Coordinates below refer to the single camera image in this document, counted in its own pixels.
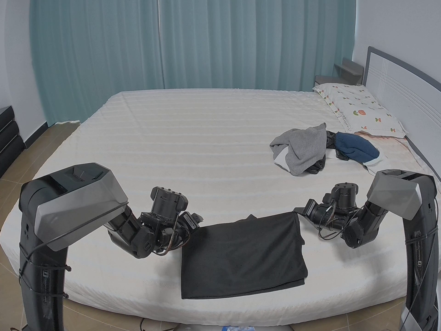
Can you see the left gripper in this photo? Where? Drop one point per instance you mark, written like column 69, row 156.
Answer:
column 187, row 228

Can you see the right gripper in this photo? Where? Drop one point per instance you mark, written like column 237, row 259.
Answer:
column 318, row 214

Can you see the black T-shirt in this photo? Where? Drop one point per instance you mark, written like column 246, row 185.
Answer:
column 241, row 257

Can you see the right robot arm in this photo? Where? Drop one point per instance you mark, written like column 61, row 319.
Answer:
column 396, row 195

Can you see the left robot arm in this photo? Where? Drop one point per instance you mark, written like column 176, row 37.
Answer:
column 79, row 202

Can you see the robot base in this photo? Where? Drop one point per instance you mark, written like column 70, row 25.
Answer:
column 237, row 329

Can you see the pile of clothes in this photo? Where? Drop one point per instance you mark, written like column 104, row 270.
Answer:
column 303, row 148

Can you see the bed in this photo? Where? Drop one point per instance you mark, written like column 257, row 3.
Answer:
column 189, row 143

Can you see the white printed pillow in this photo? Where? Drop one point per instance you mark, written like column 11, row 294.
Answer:
column 361, row 110

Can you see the grey bedside table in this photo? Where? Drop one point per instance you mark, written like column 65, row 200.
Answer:
column 348, row 70

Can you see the blue-green curtain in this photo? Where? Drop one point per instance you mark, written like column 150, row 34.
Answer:
column 258, row 33
column 96, row 47

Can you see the black chest of drawers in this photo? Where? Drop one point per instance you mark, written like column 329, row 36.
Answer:
column 10, row 140

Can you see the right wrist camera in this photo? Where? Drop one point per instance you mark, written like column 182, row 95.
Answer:
column 327, row 198

